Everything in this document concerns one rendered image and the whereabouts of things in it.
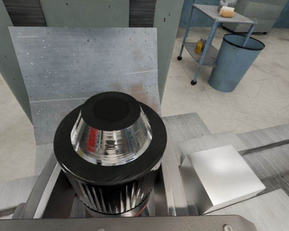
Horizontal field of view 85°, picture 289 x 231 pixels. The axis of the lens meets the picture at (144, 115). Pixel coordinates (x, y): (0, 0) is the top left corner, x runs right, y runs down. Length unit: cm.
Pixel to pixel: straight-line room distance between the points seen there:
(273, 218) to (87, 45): 43
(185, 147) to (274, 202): 11
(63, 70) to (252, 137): 48
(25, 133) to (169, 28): 158
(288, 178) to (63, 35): 57
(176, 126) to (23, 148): 152
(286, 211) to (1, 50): 55
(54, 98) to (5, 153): 132
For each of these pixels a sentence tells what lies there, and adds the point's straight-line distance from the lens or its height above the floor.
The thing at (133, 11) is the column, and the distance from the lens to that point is 43.
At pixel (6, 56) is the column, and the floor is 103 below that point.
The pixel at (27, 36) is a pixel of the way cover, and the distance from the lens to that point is 44.
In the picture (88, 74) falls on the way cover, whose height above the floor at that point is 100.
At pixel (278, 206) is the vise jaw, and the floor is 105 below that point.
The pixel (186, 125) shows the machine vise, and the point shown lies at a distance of 30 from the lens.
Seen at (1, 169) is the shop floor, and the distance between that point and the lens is 165.
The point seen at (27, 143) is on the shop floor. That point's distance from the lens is 171.
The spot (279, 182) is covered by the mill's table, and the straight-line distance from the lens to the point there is 44.
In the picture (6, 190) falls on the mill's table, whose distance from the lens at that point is 35.
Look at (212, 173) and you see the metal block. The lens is 18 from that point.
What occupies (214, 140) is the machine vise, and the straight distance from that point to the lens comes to 24.
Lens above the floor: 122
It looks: 45 degrees down
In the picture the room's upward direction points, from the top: 7 degrees clockwise
